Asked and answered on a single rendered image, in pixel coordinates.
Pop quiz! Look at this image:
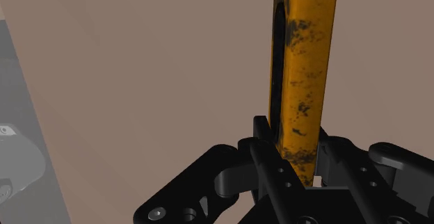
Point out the yellow bar with black smudges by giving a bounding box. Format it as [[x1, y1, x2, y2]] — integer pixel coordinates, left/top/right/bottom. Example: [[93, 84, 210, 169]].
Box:
[[268, 0, 340, 188]]

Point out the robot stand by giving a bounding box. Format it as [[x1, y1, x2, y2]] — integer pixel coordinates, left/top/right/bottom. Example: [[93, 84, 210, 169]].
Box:
[[0, 19, 73, 224]]

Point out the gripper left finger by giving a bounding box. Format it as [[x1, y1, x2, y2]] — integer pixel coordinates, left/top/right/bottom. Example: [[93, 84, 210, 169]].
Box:
[[133, 115, 307, 224]]

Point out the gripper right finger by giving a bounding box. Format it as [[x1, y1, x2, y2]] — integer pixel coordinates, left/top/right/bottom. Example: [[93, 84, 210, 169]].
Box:
[[314, 127, 434, 224]]

